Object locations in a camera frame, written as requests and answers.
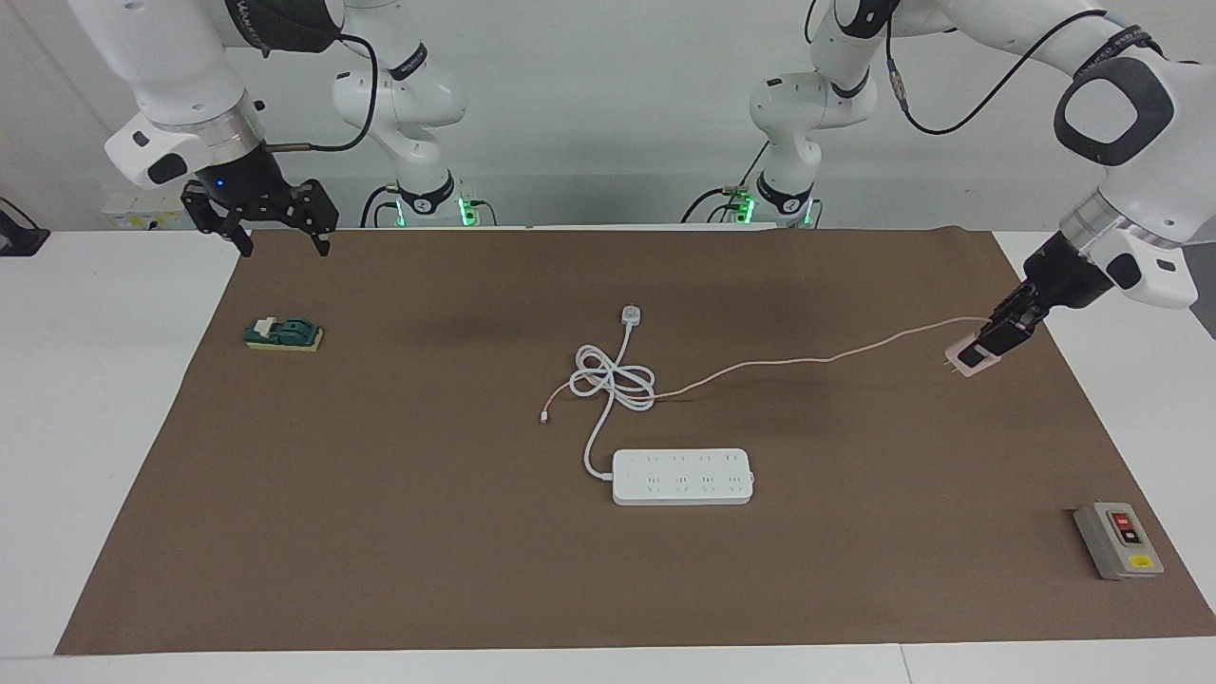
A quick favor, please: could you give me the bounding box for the black right arm base cable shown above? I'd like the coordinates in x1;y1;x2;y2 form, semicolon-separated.
359;183;405;229

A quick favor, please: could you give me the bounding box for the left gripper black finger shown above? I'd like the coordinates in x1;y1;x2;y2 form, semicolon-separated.
988;282;1041;333
958;306;1046;370

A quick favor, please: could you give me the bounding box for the black stand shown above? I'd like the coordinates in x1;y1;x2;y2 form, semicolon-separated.
0;197;50;257

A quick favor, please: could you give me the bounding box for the black left arm base cable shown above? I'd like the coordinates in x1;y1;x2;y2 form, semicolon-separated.
679;142;756;226

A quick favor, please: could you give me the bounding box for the white power strip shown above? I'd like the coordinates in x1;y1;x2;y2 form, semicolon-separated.
611;448;756;507

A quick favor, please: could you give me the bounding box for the brown table mat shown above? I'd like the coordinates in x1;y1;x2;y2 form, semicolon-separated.
55;226;1216;656

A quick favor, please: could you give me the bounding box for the pink charger adapter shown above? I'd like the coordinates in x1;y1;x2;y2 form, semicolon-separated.
943;328;1003;379

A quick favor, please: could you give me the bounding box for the pink charging cable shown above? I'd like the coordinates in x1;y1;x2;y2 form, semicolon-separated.
538;316;994;425

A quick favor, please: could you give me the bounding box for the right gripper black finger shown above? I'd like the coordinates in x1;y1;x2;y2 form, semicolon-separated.
283;178;341;258
180;183;256;259

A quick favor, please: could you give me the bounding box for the green knife switch yellow base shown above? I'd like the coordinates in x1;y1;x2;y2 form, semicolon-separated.
243;315;325;354

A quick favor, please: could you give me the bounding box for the black arm base cable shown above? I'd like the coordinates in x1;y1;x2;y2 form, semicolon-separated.
679;142;756;226
359;183;405;229

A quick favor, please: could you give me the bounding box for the white power cord with plug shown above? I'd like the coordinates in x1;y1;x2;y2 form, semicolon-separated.
568;304;658;481

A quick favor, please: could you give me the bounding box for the white wall socket box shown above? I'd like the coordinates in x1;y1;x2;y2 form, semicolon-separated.
100;183;212;231

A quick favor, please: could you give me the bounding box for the grey on off switch box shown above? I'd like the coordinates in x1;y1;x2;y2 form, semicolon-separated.
1073;501;1165;581

